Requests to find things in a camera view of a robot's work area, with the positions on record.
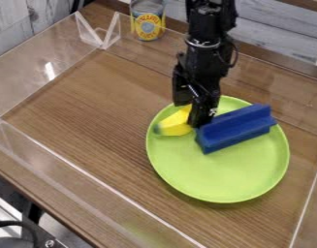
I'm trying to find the green round plate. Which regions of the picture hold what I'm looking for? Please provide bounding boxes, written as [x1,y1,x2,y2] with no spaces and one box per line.
[146,96,291,203]

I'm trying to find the black metal bracket with bolt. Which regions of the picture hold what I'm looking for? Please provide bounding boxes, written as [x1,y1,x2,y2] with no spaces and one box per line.
[35,227,69,248]

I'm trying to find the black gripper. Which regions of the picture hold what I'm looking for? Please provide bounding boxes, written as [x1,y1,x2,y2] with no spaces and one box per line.
[173,42,236,128]

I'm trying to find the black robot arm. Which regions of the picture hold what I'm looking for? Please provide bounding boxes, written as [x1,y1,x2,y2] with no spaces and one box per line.
[173,0,239,128]

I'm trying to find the yellow labelled tin can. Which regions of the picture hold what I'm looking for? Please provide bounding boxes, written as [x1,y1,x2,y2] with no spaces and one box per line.
[130,0,166,42]

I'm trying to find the yellow toy banana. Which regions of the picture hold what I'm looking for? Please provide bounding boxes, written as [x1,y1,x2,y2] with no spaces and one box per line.
[153,105,192,137]

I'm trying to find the black cable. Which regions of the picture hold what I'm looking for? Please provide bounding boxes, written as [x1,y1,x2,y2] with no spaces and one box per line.
[0,220,39,248]

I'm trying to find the blue foam block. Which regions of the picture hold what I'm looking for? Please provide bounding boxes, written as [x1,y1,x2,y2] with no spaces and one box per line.
[196,104,278,154]

